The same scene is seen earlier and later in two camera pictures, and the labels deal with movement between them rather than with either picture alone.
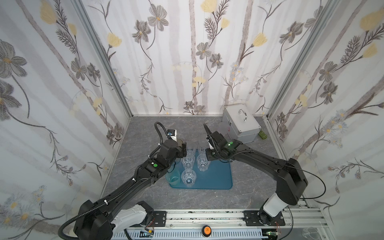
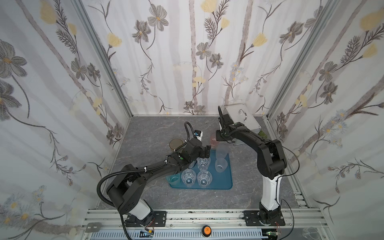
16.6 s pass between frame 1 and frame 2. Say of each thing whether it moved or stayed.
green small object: stayed
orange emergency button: stayed
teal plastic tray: stayed
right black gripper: moved
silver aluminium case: stayed
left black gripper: moved
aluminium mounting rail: stayed
